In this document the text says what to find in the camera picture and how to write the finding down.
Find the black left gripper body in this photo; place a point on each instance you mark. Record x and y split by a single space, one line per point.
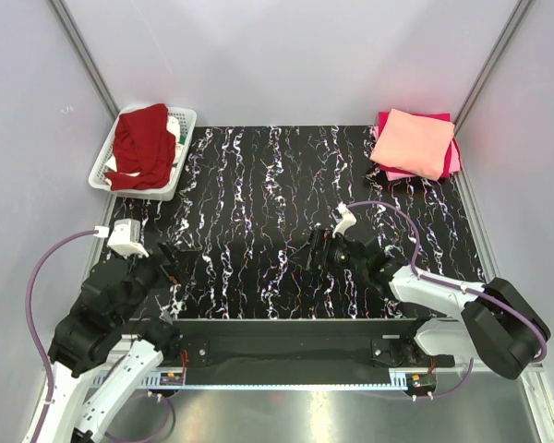
164 266

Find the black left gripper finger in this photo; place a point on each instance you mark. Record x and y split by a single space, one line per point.
173 255
179 274

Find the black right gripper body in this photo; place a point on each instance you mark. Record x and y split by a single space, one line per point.
318 252

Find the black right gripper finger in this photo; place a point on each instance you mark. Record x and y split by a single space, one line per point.
318 239
306 259

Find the dark red t shirt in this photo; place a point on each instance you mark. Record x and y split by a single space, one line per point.
143 149

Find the white t shirt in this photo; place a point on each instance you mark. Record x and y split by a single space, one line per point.
174 128

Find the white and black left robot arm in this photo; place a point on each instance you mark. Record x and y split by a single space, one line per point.
84 338

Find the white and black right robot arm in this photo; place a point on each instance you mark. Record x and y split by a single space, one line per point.
491 321

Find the left orange connector board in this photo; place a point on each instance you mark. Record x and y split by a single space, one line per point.
172 379

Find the orange connector board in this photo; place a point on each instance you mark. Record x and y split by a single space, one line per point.
172 379
425 381

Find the white plastic laundry basket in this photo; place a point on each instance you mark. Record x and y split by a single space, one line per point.
98 181

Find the folded salmon t shirt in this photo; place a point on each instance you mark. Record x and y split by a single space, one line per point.
414 144

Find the folded crimson t shirt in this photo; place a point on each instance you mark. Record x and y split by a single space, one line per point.
383 118

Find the folded pink t shirt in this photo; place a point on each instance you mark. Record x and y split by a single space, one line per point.
452 164

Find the right orange connector board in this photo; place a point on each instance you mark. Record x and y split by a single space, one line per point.
425 381

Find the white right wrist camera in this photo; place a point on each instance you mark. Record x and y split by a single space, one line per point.
344 221

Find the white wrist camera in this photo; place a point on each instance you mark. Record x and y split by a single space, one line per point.
344 221
123 239

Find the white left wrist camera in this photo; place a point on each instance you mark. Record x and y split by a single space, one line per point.
123 239

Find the white slotted cable duct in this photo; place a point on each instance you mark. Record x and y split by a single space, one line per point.
382 381

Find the left corner aluminium post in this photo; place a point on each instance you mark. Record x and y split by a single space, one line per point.
66 21

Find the corner aluminium post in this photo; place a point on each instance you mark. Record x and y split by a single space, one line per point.
513 23
66 21

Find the right corner aluminium post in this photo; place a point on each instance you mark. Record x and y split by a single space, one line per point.
513 23

